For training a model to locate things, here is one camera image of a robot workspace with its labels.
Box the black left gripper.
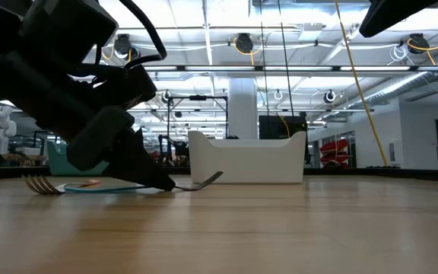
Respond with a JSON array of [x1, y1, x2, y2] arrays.
[[0, 51, 157, 171]]

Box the teal handled dark fork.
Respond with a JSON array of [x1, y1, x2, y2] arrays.
[[62, 170, 225, 195]]

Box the orange handled silver fork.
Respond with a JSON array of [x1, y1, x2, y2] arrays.
[[21, 174, 101, 196]]

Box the teal plastic bin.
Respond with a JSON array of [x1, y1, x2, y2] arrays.
[[46, 140, 110, 177]]

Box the white plastic bin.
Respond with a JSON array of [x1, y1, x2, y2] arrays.
[[187, 129, 307, 185]]

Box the white round pillar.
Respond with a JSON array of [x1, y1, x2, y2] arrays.
[[227, 78, 259, 140]]

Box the long ceiling light bar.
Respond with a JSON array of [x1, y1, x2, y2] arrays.
[[142, 65, 438, 74]]

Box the red shelf bins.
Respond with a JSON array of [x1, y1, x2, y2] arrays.
[[319, 138, 352, 167]]

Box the yellow cable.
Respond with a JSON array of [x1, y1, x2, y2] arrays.
[[334, 0, 389, 167]]

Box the silver ventilation duct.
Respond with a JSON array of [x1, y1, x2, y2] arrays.
[[346, 56, 438, 111]]

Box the black background gantry frame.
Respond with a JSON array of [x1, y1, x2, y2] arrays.
[[167, 94, 230, 140]]

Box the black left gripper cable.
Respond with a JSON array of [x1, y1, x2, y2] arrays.
[[96, 0, 168, 69]]

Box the thin black hanging cable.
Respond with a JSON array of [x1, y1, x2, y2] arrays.
[[259, 0, 270, 116]]

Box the black aluminium table frame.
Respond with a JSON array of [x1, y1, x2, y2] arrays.
[[0, 165, 438, 183]]

